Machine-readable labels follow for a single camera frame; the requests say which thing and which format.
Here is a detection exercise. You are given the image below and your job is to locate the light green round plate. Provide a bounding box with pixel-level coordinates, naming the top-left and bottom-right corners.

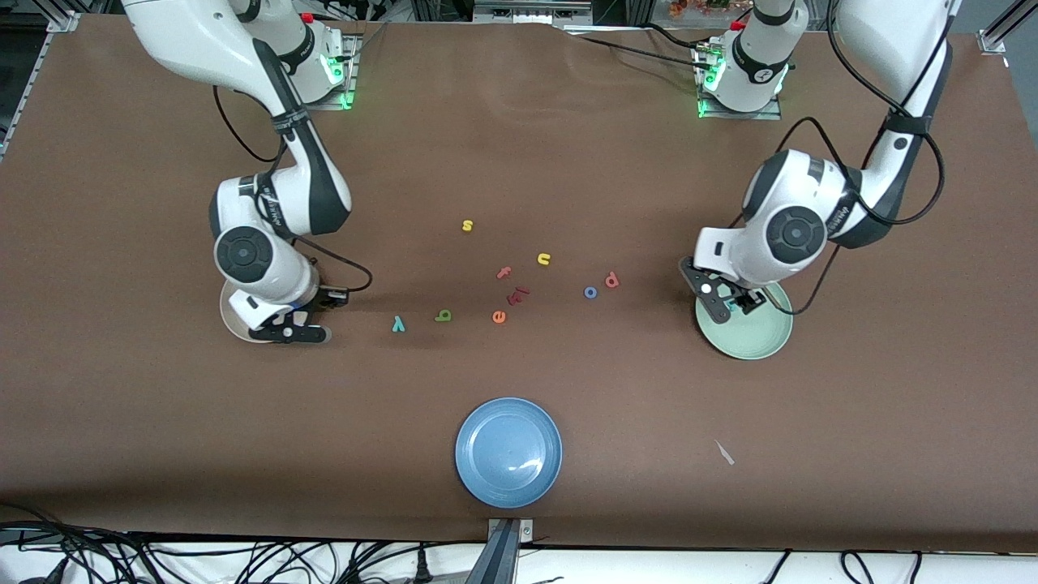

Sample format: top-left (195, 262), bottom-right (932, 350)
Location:
top-left (695, 280), bottom-right (794, 361)

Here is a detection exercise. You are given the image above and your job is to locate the brown table cover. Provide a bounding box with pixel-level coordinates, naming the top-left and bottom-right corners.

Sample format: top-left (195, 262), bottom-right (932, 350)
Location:
top-left (0, 15), bottom-right (1038, 554)

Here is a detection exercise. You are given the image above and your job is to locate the blue round plate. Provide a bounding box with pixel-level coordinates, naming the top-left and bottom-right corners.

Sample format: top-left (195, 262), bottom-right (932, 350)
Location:
top-left (455, 397), bottom-right (563, 509)

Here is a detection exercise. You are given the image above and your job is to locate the orange decoration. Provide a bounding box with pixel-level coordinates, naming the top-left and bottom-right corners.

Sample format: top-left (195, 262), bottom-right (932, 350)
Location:
top-left (669, 0), bottom-right (735, 19)

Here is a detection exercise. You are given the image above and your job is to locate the grey box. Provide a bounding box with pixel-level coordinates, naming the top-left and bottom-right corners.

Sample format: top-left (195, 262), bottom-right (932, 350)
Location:
top-left (473, 0), bottom-right (594, 25)

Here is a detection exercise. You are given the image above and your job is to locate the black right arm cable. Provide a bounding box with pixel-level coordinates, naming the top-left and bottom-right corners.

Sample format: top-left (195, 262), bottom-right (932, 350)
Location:
top-left (212, 81), bottom-right (374, 307)

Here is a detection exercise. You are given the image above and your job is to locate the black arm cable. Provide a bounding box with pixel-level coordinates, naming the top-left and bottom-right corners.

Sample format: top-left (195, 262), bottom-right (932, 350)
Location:
top-left (212, 81), bottom-right (374, 307)
top-left (724, 0), bottom-right (948, 317)

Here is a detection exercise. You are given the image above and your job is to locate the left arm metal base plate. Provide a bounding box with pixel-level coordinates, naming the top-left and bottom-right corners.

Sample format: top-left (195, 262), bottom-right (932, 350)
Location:
top-left (696, 41), bottom-right (783, 121)

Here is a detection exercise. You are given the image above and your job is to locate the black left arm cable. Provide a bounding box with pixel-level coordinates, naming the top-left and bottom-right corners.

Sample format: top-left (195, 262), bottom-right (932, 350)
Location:
top-left (724, 0), bottom-right (948, 317)

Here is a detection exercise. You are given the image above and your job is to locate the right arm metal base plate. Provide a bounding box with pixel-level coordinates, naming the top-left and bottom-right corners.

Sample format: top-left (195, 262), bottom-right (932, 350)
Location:
top-left (304, 32), bottom-right (358, 110)

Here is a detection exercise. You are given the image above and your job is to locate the black base cable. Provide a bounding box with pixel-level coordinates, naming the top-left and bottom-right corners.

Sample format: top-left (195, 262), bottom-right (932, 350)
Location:
top-left (560, 23), bottom-right (718, 74)

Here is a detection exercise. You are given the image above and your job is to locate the black cable tangle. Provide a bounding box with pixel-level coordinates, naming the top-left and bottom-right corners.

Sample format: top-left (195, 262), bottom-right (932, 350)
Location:
top-left (0, 503), bottom-right (455, 584)

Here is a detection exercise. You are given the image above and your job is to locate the silver mounting bracket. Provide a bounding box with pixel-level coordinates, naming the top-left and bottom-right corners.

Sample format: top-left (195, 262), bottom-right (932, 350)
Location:
top-left (487, 517), bottom-right (535, 543)

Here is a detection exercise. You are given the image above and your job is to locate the grey camera mount pole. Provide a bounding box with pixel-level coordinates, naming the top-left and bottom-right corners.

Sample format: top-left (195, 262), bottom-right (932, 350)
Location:
top-left (464, 521), bottom-right (521, 584)

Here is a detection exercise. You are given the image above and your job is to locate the silver aluminium frame bar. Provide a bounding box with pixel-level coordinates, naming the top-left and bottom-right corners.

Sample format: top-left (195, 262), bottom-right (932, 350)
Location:
top-left (977, 0), bottom-right (1038, 56)
top-left (0, 10), bottom-right (80, 159)

